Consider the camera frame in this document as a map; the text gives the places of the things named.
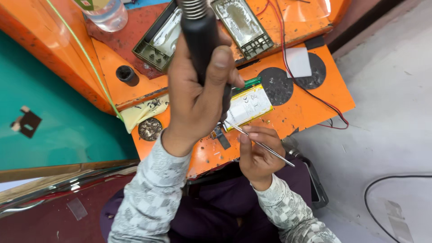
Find person's left hand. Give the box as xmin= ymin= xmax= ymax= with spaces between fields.
xmin=161 ymin=29 xmax=245 ymax=158

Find person's right hand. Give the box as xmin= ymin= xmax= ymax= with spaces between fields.
xmin=238 ymin=126 xmax=287 ymax=191

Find silver metal tweezers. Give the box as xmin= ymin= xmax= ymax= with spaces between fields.
xmin=224 ymin=120 xmax=296 ymax=168

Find black hot air gun handle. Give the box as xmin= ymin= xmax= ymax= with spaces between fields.
xmin=177 ymin=0 xmax=234 ymax=118

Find small flex connector part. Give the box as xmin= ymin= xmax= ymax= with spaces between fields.
xmin=211 ymin=125 xmax=232 ymax=150

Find round brass wool pad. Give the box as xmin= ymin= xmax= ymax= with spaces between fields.
xmin=138 ymin=117 xmax=163 ymax=142

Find yellow dirty cleaning sponge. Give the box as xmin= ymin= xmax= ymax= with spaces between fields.
xmin=119 ymin=94 xmax=170 ymax=134

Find flat silver yellow-edged battery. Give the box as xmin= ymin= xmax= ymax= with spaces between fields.
xmin=223 ymin=84 xmax=274 ymax=132

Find small green circuit board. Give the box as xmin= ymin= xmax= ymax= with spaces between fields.
xmin=233 ymin=76 xmax=262 ymax=92

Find olive green plastic casing shell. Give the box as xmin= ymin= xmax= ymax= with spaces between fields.
xmin=132 ymin=1 xmax=183 ymax=73

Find person's purple trousers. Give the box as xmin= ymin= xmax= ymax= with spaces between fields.
xmin=99 ymin=161 xmax=314 ymax=243

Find black cylindrical cap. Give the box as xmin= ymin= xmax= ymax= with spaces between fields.
xmin=115 ymin=65 xmax=140 ymax=87

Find black round rubber disc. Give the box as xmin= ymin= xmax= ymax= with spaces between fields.
xmin=293 ymin=52 xmax=327 ymax=90
xmin=258 ymin=67 xmax=294 ymax=106

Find white square pad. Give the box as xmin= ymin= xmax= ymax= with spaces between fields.
xmin=285 ymin=47 xmax=313 ymax=79

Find teal green work mat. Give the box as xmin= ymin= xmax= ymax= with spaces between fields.
xmin=0 ymin=30 xmax=140 ymax=171

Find clear plastic water bottle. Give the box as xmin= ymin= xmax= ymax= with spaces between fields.
xmin=72 ymin=0 xmax=129 ymax=33

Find small black square pad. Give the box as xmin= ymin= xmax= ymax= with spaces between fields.
xmin=304 ymin=35 xmax=326 ymax=51

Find grey tape strip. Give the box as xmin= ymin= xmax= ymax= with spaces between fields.
xmin=384 ymin=199 xmax=415 ymax=243

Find clear tape strip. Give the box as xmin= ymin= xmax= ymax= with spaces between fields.
xmin=66 ymin=197 xmax=88 ymax=222

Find chrome metal trim strip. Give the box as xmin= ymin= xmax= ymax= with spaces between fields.
xmin=0 ymin=165 xmax=140 ymax=218

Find thin red wire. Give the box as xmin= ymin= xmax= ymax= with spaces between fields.
xmin=255 ymin=0 xmax=350 ymax=130

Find green braided cord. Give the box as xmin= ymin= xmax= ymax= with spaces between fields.
xmin=45 ymin=0 xmax=124 ymax=123

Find black cable on floor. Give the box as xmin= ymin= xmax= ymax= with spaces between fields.
xmin=364 ymin=174 xmax=432 ymax=243

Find brown cardboard bracket piece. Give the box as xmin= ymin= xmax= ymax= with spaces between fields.
xmin=10 ymin=105 xmax=43 ymax=138

